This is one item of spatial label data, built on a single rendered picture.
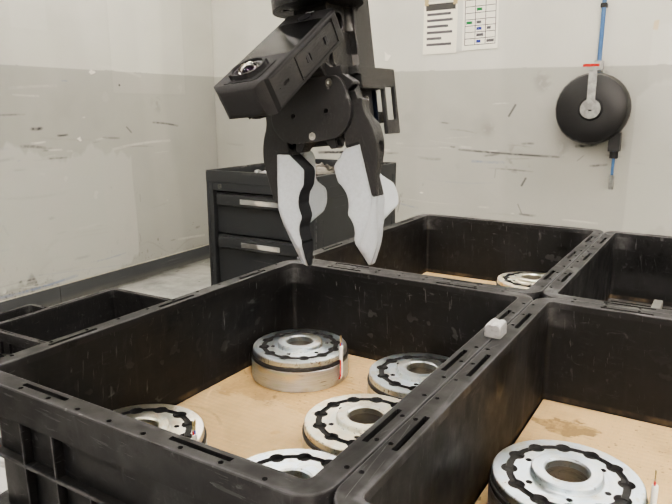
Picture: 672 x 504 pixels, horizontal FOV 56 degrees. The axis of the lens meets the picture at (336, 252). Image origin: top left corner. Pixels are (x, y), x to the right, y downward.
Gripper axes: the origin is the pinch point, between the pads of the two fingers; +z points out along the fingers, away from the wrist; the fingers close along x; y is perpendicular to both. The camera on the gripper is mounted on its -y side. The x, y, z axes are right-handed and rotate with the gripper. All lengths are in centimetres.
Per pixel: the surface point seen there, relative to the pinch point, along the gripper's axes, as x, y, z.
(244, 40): 261, 325, -92
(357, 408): 0.0, 1.0, 13.6
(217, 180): 123, 124, -3
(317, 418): 2.7, -1.0, 13.9
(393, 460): -11.6, -14.4, 8.7
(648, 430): -20.2, 17.0, 19.9
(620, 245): -13, 59, 11
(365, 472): -10.9, -16.2, 8.6
